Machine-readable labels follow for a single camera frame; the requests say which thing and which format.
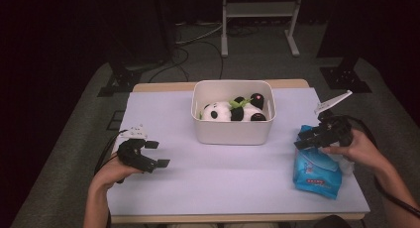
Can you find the black stand base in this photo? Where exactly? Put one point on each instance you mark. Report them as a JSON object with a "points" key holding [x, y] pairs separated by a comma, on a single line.
{"points": [[345, 79], [120, 81]]}

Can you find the person's black garment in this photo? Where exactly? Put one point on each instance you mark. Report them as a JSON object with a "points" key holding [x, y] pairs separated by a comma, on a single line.
{"points": [[330, 222]]}

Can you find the blue wet wipes pack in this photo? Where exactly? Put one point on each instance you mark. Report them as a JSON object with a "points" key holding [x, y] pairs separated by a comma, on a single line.
{"points": [[313, 178]]}

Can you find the person's left hand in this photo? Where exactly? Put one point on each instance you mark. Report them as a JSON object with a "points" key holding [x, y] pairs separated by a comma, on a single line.
{"points": [[114, 173]]}

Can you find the crumpled white wipe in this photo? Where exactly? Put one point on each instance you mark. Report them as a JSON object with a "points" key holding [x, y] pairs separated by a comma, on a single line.
{"points": [[347, 167]]}

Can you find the wooden table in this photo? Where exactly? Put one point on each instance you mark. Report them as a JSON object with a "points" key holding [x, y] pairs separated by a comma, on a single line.
{"points": [[165, 86]]}

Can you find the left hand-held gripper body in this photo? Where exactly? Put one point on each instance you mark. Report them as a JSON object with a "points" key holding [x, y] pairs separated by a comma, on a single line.
{"points": [[132, 152]]}

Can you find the white metal stand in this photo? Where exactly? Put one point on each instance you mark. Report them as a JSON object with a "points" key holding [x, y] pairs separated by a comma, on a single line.
{"points": [[261, 9]]}

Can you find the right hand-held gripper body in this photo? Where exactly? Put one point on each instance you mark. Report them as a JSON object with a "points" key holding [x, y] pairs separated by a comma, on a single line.
{"points": [[333, 132]]}

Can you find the panda plush toy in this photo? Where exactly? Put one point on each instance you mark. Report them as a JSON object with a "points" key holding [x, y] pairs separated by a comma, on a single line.
{"points": [[221, 112]]}

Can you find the white plastic storage bin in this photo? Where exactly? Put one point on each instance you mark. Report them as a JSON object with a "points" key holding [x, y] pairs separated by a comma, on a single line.
{"points": [[231, 132]]}

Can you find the black floor hatch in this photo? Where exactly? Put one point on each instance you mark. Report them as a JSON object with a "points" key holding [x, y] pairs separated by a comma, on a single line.
{"points": [[115, 120]]}

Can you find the person's right hand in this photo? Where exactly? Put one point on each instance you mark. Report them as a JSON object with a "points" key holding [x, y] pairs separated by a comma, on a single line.
{"points": [[360, 150]]}

